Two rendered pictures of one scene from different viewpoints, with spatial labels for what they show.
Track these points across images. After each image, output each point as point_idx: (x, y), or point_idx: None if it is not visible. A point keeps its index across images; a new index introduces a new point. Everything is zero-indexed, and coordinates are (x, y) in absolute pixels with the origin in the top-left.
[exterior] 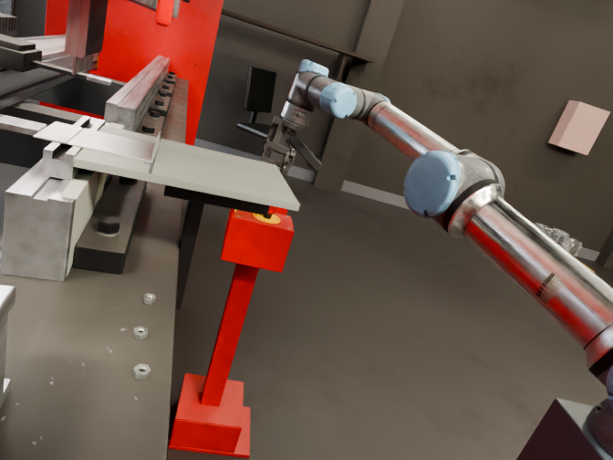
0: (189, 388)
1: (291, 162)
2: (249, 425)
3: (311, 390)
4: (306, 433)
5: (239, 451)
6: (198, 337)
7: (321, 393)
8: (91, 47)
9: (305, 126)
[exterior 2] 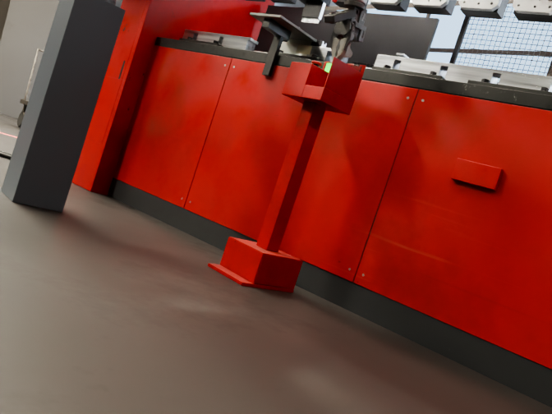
0: (286, 254)
1: (334, 29)
2: (227, 273)
3: (206, 294)
4: (179, 271)
5: (217, 264)
6: (364, 333)
7: (192, 292)
8: (307, 15)
9: (347, 0)
